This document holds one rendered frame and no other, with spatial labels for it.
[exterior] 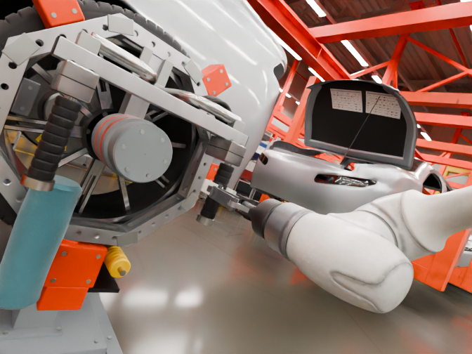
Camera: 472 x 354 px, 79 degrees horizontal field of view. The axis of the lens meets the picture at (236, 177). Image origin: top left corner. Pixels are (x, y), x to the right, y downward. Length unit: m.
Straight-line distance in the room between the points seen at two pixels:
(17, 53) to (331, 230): 0.65
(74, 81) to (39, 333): 0.79
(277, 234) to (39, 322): 0.83
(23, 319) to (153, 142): 0.68
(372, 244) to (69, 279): 0.70
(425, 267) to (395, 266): 3.52
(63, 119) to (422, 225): 0.56
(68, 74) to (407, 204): 0.55
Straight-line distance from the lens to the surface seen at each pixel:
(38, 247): 0.68
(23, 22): 0.83
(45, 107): 1.29
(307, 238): 0.43
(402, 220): 0.51
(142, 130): 0.62
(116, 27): 0.77
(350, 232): 0.42
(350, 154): 4.25
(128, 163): 0.63
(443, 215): 0.51
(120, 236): 0.85
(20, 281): 0.71
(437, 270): 3.88
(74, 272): 0.86
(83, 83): 0.52
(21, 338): 1.10
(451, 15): 4.14
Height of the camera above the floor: 0.89
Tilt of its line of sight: 1 degrees down
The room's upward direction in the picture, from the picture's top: 22 degrees clockwise
